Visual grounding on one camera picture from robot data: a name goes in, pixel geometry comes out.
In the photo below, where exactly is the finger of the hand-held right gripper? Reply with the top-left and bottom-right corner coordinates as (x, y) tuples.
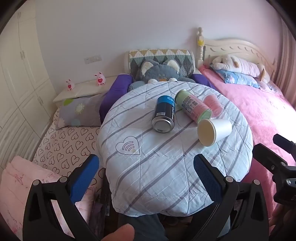
(273, 134), (296, 153)
(253, 143), (288, 173)

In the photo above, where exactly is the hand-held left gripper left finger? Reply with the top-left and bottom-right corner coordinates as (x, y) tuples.
(22, 154), (100, 241)

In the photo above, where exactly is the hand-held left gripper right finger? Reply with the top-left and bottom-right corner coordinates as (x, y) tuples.
(192, 153), (270, 241)

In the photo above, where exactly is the white paper cup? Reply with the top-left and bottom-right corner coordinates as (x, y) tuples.
(197, 119), (232, 147)

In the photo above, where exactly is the pink plastic cup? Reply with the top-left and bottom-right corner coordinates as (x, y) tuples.
(203, 94), (224, 115)

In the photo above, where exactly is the person's left hand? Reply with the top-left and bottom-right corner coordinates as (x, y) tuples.
(108, 224), (136, 241)

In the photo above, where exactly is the heart print bed sheet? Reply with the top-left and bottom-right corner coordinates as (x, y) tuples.
(32, 109), (107, 188)

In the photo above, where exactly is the dark purple cloth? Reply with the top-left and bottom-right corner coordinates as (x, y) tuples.
(89, 185), (112, 233)

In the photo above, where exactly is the pink blanket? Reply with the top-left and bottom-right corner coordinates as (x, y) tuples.
(199, 65), (296, 209)

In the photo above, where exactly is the striped light blue quilt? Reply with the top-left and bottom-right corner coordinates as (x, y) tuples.
(97, 82), (253, 217)

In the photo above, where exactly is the grey flower print pillow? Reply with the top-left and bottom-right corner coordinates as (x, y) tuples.
(55, 93), (110, 130)

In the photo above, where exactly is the folded pink quilt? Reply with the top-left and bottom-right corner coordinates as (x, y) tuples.
(0, 156), (99, 240)

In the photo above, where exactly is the green and pink canister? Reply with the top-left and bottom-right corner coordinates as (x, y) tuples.
(175, 89), (213, 123)

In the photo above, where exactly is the blue metal can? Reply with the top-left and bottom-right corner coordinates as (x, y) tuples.
(151, 95), (176, 133)

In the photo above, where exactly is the person's dark trouser leg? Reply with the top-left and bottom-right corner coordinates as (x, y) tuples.
(117, 207), (170, 241)

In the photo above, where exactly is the light blue pillow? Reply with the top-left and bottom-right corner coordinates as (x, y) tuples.
(216, 70), (261, 89)

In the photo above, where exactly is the pink curtain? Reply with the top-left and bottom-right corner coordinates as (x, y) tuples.
(272, 20), (296, 99)

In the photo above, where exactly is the purple pillow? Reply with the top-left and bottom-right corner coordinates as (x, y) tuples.
(99, 74), (216, 127)

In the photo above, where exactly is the white dog plush toy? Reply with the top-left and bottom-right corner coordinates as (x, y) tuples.
(211, 54), (271, 83)

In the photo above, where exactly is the white wooden bed headboard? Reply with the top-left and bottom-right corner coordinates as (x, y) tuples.
(196, 27), (277, 78)

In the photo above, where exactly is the white wardrobe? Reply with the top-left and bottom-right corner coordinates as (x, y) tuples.
(0, 10), (57, 169)

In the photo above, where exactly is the grey cat plush toy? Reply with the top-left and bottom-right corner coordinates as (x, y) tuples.
(128, 59), (195, 92)

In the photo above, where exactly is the triangle patchwork headboard cover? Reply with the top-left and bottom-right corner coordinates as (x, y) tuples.
(129, 49), (195, 75)

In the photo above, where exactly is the white wall socket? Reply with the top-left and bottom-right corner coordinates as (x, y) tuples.
(84, 55), (102, 64)

